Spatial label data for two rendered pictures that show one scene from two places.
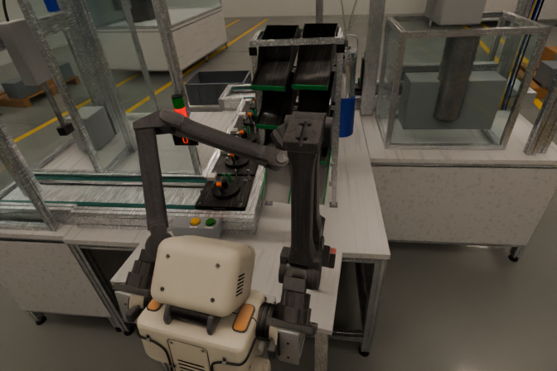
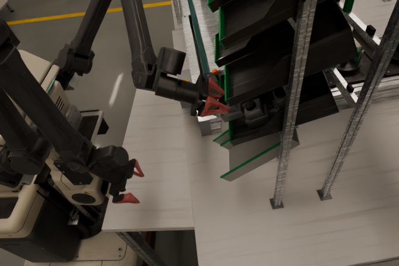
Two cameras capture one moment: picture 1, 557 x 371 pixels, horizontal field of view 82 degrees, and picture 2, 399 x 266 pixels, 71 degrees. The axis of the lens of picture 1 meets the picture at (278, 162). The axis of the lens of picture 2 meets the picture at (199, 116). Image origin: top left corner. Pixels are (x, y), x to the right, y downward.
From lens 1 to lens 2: 1.15 m
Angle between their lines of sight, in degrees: 61
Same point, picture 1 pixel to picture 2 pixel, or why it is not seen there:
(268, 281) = (148, 164)
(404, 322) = not seen: outside the picture
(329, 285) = (148, 219)
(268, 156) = (135, 66)
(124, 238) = not seen: hidden behind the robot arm
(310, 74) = (256, 10)
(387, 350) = not seen: outside the picture
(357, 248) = (204, 244)
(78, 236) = (176, 35)
